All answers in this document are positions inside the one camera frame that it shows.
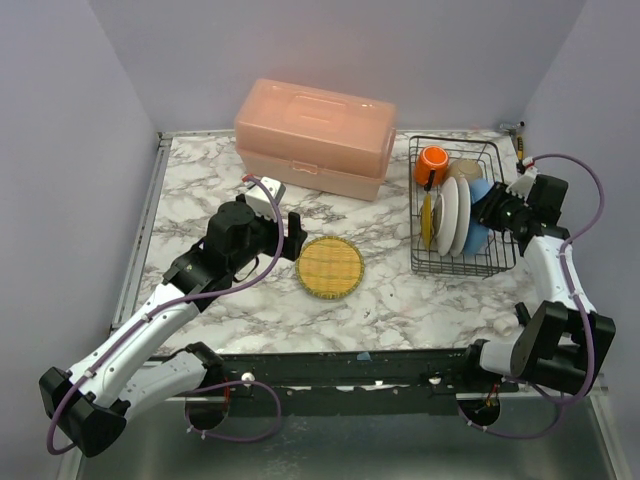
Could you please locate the teal Shi Hao Wei plate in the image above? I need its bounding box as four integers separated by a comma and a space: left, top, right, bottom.
450, 178, 471, 257

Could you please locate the light blue plate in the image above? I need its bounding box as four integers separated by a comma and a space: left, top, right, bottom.
463, 178, 491, 255

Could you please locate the large teal rimmed plate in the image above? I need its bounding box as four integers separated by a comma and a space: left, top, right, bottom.
434, 178, 459, 256

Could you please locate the white floral bowl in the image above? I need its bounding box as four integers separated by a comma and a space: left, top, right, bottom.
444, 158, 483, 183

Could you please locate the small yellow patterned plate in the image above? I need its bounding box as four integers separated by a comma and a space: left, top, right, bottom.
420, 193, 433, 250

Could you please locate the orange mug black handle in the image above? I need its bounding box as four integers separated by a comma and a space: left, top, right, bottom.
413, 145, 449, 191

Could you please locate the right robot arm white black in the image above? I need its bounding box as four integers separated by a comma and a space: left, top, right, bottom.
471, 175, 616, 396

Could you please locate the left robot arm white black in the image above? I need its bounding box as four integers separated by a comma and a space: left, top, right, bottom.
39, 196, 307, 457

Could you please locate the yellow woven round plate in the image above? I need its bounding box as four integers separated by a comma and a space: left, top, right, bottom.
296, 236, 365, 300

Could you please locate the yellow black tool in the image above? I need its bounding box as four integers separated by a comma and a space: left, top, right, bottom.
515, 121, 526, 161

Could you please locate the pink translucent storage box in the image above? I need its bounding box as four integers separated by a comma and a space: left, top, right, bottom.
235, 79, 396, 201

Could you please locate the black bolt at edge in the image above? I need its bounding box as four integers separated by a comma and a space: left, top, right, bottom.
514, 302, 531, 327

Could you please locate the white cylinder at edge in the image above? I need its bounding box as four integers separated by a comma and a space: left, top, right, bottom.
493, 316, 518, 337

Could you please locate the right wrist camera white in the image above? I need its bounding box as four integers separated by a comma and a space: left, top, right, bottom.
506, 157, 539, 200

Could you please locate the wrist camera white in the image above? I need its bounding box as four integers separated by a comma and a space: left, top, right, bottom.
506, 157, 539, 200
245, 177, 286, 221

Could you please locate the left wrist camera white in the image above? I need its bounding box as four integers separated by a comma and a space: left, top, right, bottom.
245, 177, 286, 221

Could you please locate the black wire dish rack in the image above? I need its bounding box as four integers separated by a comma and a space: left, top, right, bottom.
407, 134, 518, 278

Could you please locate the black front mounting rail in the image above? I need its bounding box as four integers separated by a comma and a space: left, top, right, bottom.
183, 342, 501, 420

